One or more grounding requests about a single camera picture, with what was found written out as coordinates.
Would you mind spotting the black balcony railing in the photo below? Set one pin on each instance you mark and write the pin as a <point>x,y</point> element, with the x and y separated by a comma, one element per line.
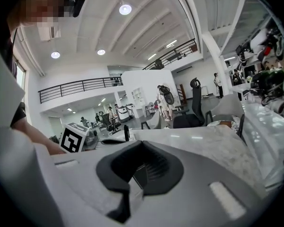
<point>172,53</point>
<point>80,85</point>

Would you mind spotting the white metal shelf rack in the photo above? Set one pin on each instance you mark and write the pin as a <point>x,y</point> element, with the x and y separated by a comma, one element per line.
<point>255,63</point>

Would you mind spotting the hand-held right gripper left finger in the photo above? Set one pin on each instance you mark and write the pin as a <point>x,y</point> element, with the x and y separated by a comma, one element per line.
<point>80,178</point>

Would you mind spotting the grey shell chair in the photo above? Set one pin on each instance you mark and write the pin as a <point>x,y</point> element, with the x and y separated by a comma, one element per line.
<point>229,107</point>
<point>153,123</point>

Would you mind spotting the black office chair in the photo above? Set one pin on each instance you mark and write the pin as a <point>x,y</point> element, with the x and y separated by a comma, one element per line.
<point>110,123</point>
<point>194,112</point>

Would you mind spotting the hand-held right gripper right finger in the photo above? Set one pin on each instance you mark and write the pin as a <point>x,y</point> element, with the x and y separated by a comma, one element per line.
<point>203,174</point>

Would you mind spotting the round ceiling lamp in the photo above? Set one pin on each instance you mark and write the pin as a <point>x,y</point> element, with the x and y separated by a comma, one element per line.
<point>101,52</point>
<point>125,9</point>
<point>55,54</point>

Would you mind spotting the black head camera mount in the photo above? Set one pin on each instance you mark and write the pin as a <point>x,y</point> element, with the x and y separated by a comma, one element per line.
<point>78,3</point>

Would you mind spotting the white robot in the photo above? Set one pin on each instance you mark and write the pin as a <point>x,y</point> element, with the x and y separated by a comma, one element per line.
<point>125,113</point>

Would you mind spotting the heap of robot parts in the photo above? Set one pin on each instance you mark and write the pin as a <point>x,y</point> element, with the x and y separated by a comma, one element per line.
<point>272,84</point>

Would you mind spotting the person's black clothing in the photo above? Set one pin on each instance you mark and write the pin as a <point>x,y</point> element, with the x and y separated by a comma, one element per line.
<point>7,55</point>

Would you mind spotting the person's left forearm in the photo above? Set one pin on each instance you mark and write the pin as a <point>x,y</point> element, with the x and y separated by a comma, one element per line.
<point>35,137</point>

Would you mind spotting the white shelf cabinet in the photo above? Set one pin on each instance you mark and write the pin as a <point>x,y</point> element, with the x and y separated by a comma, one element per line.
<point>138,96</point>

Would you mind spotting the person's head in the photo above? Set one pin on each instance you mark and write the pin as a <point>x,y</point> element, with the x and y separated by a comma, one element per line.
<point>38,6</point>

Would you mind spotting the black oval device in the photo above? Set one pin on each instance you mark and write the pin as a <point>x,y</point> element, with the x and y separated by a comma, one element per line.
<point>169,97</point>

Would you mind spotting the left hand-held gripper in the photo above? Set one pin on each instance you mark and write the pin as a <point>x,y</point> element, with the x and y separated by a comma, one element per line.
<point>71,139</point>

